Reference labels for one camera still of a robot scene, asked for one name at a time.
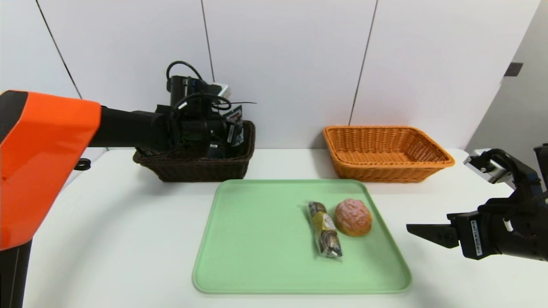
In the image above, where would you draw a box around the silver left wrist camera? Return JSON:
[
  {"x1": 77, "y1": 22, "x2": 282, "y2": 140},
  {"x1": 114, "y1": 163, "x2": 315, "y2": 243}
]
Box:
[{"x1": 211, "y1": 82, "x2": 232, "y2": 100}]

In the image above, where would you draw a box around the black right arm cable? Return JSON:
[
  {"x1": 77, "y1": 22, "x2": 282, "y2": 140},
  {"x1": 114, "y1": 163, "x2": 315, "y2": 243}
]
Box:
[{"x1": 479, "y1": 148, "x2": 541, "y2": 193}]

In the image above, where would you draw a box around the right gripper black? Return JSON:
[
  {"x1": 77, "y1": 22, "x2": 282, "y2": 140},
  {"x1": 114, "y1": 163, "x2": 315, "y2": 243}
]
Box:
[{"x1": 406, "y1": 210, "x2": 548, "y2": 262}]

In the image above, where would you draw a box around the orange wicker basket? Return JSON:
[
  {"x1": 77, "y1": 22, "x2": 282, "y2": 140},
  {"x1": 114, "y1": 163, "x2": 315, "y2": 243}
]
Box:
[{"x1": 323, "y1": 125, "x2": 455, "y2": 184}]

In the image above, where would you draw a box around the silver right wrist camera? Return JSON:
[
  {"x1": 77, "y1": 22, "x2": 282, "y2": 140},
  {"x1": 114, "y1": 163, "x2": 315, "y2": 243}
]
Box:
[{"x1": 463, "y1": 148, "x2": 515, "y2": 185}]

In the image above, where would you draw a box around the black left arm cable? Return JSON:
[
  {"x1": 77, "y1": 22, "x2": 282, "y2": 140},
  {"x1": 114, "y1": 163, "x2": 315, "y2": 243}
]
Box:
[{"x1": 166, "y1": 60, "x2": 232, "y2": 113}]

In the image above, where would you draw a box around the round pink-topped bun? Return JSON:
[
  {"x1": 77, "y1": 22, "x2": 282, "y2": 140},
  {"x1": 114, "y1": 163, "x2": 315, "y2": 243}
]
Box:
[{"x1": 334, "y1": 198, "x2": 373, "y2": 237}]

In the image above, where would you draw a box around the black cosmetic tube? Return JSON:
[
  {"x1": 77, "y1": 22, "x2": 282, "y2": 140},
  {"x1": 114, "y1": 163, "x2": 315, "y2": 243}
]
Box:
[{"x1": 223, "y1": 106, "x2": 244, "y2": 147}]

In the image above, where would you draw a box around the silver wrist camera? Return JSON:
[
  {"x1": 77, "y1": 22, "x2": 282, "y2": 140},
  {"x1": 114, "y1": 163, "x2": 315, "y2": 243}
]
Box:
[
  {"x1": 463, "y1": 148, "x2": 515, "y2": 185},
  {"x1": 211, "y1": 82, "x2": 232, "y2": 100}
]

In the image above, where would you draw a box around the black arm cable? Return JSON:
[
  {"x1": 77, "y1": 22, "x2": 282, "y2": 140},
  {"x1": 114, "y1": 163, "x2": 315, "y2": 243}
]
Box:
[
  {"x1": 479, "y1": 148, "x2": 541, "y2": 193},
  {"x1": 166, "y1": 60, "x2": 232, "y2": 113}
]

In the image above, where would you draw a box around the gold snack roll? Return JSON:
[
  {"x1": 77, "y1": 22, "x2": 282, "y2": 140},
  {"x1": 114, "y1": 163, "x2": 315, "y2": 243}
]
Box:
[{"x1": 308, "y1": 201, "x2": 343, "y2": 260}]

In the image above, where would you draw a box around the dark brown wicker basket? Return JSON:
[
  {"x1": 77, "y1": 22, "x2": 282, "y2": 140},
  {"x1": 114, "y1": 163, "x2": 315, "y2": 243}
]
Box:
[{"x1": 133, "y1": 120, "x2": 256, "y2": 183}]

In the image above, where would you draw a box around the light green plastic tray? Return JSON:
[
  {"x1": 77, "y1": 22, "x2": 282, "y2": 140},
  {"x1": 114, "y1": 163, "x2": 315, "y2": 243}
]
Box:
[{"x1": 192, "y1": 179, "x2": 412, "y2": 295}]

